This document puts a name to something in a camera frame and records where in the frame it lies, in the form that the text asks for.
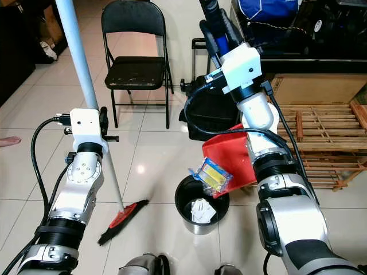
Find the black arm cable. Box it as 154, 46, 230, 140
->
183, 76, 317, 202
30, 114, 73, 221

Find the black round fan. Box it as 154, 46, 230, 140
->
300, 8, 340, 53

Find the black round waste bin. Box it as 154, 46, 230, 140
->
174, 174, 228, 236

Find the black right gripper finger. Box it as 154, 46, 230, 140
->
224, 17, 247, 50
199, 20, 224, 61

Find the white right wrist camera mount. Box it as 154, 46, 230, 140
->
220, 42, 263, 96

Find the broom with light blue pole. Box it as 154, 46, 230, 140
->
54, 0, 150, 246

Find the white crumpled paper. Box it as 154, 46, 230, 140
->
190, 197, 216, 225

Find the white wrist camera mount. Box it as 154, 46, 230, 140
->
220, 42, 263, 96
69, 107, 109, 156

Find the white shoe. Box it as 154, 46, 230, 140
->
41, 40, 60, 61

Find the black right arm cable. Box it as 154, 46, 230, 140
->
183, 76, 317, 202

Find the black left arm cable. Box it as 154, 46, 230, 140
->
30, 114, 73, 221

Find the red dustpan blue handle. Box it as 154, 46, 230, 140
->
200, 0, 260, 199

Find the black trolley suitcase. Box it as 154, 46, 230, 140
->
179, 37, 243, 143

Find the robot left leg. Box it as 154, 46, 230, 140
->
120, 253, 170, 275

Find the blue bag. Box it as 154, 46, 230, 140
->
237, 0, 302, 24

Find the blue yellow snack packet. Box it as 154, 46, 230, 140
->
190, 157, 233, 199

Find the black folding chair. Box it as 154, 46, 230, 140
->
101, 0, 174, 130

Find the wooden slat rack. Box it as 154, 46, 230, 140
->
274, 100, 367, 191

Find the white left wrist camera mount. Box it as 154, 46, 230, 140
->
69, 107, 109, 156

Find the person's bare foot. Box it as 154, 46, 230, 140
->
0, 135, 22, 148

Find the dark wooden cabinet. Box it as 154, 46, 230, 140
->
0, 0, 71, 107

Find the brown cardboard box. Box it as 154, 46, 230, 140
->
266, 71, 367, 105

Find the black desk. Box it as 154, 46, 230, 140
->
260, 56, 367, 74

